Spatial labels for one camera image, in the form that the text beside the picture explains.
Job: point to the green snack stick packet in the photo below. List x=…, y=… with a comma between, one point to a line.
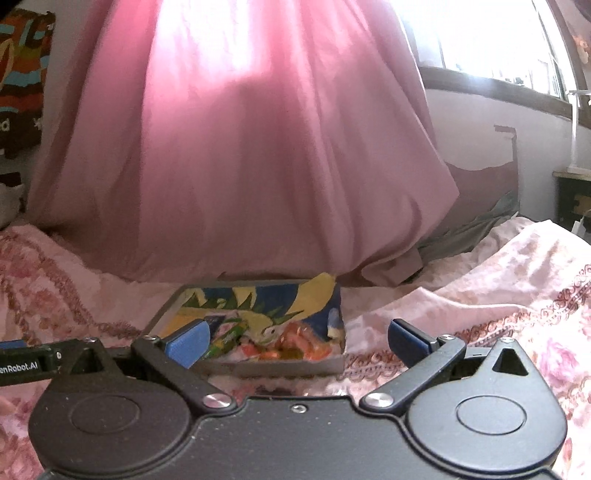
x=226, y=341

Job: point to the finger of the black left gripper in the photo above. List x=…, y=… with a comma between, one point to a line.
x=12, y=344

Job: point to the orange snack bag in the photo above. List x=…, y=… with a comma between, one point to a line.
x=293, y=341

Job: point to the grey cardboard tray with dinosaur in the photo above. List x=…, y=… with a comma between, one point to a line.
x=316, y=302

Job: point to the grey green pillow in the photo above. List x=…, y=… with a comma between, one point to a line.
x=465, y=238

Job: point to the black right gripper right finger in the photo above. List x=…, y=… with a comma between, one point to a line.
x=429, y=362

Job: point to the dark bedside cabinet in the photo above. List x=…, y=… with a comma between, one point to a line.
x=573, y=199

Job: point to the floral pink bed sheet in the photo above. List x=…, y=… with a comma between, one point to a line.
x=527, y=280

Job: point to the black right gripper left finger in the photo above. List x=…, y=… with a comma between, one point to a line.
x=169, y=360

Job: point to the pink curtain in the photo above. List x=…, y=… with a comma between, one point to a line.
x=191, y=141

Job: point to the colourful wall hanging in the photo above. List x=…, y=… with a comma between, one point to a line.
x=26, y=40

